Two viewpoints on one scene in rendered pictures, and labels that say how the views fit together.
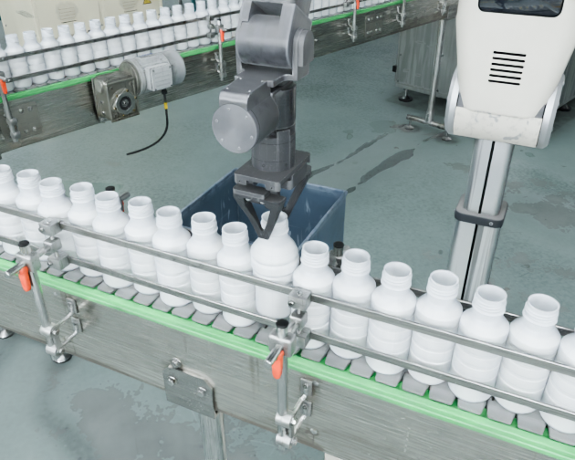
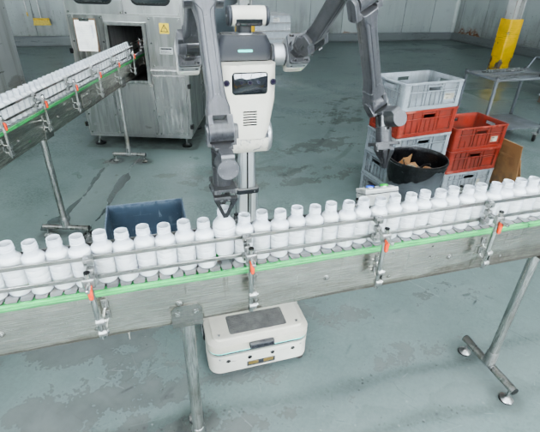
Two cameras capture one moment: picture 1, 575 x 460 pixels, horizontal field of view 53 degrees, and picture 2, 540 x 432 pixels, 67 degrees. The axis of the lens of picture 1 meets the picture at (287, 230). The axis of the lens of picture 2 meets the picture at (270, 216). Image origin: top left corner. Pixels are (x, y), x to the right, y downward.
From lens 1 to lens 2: 69 cm
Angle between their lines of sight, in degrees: 36
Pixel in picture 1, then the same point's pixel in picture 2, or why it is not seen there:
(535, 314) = (332, 207)
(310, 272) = (246, 225)
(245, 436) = (145, 371)
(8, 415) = not seen: outside the picture
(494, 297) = (314, 207)
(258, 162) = (221, 183)
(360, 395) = (277, 269)
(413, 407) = (299, 263)
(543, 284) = not seen: hidden behind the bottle
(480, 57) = (237, 116)
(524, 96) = (260, 129)
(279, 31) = (230, 126)
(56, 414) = not seen: outside the picture
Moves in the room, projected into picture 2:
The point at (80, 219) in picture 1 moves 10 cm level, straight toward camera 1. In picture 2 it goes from (105, 249) to (133, 259)
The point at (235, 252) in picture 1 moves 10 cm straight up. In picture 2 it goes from (207, 231) to (205, 201)
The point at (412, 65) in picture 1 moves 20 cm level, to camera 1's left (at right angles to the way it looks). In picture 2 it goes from (99, 119) to (81, 123)
